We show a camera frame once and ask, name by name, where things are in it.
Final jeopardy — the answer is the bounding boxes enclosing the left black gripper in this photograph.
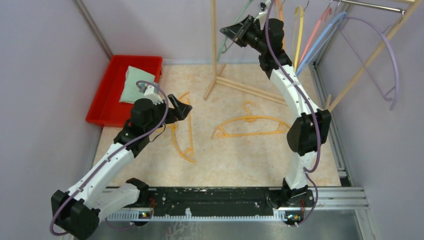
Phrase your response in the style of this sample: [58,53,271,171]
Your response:
[145,93,192,135]

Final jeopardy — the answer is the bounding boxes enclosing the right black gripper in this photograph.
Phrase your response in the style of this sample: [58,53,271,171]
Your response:
[220,15,268,55]

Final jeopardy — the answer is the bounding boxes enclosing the yellow-orange plastic hook hanger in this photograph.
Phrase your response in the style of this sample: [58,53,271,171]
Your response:
[155,92,197,164]

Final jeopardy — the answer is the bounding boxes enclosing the green hanger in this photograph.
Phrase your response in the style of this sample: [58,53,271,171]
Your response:
[216,0,253,63]

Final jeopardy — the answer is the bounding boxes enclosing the peach orange hanger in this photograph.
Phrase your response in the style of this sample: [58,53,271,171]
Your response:
[274,0,286,49]

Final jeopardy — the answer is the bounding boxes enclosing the light yellow hanger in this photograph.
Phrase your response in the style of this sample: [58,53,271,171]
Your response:
[291,0,310,67]

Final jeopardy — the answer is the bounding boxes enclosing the pink hanger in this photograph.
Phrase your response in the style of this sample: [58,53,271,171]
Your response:
[297,1,333,67]

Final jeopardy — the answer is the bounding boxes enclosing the blue hanger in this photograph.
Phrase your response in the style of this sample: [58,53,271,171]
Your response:
[294,2,347,75]

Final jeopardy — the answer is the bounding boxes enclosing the purple hanger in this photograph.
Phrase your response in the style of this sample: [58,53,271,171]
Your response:
[328,16,400,111]

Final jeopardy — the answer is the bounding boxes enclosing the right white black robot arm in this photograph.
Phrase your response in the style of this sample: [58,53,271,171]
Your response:
[219,15,332,206]

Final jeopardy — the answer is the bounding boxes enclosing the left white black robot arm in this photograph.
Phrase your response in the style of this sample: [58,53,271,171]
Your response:
[49,94,193,240]

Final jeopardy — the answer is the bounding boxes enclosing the light green cartoon cloth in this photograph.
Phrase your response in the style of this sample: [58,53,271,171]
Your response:
[119,66,155,104]

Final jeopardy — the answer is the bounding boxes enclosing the red plastic bin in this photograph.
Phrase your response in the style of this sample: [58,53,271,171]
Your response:
[85,55,163,128]

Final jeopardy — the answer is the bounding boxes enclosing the orange plastic hanger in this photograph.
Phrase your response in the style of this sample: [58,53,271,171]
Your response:
[211,101,290,140]

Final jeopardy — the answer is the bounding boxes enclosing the metal rack rod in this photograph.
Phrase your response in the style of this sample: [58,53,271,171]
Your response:
[335,0,406,16]

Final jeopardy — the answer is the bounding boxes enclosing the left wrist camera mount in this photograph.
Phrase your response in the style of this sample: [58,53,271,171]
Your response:
[139,84,165,105]

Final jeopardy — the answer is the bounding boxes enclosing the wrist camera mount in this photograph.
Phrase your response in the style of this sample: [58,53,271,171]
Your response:
[259,0,272,16]
[139,84,165,105]

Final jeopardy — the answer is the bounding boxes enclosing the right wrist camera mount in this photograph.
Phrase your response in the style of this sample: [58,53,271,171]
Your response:
[259,0,272,16]

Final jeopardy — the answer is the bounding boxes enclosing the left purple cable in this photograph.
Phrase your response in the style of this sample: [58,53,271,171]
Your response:
[49,80,170,237]

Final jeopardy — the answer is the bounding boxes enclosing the purple cable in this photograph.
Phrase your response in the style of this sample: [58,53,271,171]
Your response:
[49,80,170,237]
[263,0,322,227]

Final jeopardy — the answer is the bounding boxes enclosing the wooden hanger rack frame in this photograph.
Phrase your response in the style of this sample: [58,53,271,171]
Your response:
[202,0,422,112]

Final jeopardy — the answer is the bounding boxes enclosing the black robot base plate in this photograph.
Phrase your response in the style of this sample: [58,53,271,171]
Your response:
[129,187,315,217]

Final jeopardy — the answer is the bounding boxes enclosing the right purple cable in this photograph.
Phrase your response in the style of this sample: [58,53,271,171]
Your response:
[263,0,322,227]

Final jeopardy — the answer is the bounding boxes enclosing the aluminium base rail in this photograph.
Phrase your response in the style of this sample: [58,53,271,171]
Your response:
[92,185,369,224]

